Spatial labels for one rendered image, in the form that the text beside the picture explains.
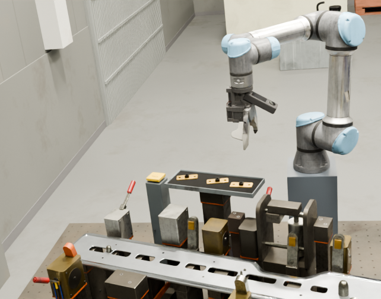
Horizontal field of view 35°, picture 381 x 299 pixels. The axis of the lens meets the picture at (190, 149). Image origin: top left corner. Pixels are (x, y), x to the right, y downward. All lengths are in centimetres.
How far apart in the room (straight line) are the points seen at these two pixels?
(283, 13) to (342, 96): 735
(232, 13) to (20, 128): 558
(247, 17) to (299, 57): 197
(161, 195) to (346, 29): 96
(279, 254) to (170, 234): 41
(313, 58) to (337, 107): 562
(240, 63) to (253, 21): 774
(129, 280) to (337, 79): 105
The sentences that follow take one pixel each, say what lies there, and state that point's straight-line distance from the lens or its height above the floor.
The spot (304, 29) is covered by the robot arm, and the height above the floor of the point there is 169.
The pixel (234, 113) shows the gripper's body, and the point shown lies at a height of 151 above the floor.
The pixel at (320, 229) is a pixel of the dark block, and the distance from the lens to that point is 209.
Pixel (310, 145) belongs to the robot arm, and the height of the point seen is 122.
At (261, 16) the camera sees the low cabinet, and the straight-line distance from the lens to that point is 965.
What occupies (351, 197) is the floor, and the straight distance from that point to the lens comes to 468.
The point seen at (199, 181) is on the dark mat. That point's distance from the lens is 235.
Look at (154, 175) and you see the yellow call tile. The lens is 245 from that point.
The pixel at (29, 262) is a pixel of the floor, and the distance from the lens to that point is 435.
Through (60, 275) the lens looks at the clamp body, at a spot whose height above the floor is 104.
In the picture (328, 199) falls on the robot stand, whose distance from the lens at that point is 252.
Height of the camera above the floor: 218
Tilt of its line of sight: 23 degrees down
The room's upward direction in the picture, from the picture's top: 6 degrees counter-clockwise
